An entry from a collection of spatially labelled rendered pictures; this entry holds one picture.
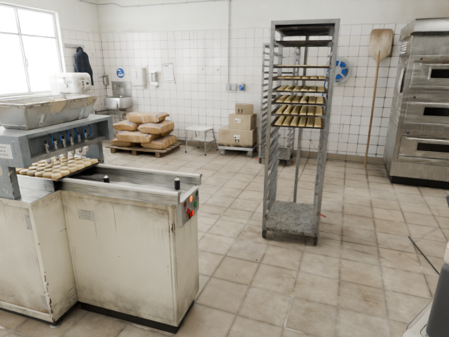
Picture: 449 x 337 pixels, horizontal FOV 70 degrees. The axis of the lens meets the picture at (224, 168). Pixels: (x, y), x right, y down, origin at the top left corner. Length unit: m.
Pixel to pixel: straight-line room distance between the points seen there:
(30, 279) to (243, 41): 4.78
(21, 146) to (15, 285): 0.89
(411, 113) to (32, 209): 4.13
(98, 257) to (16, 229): 0.45
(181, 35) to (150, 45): 0.67
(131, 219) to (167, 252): 0.26
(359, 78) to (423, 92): 1.24
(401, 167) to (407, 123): 0.60
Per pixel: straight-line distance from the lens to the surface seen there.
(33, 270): 2.16
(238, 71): 5.88
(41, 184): 2.05
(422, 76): 4.63
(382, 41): 5.57
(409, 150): 4.74
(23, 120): 1.94
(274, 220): 3.03
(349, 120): 5.65
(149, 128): 5.65
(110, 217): 1.87
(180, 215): 1.70
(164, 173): 1.95
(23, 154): 1.84
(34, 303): 2.32
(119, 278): 2.05
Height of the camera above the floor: 1.50
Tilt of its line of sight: 18 degrees down
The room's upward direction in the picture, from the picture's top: straight up
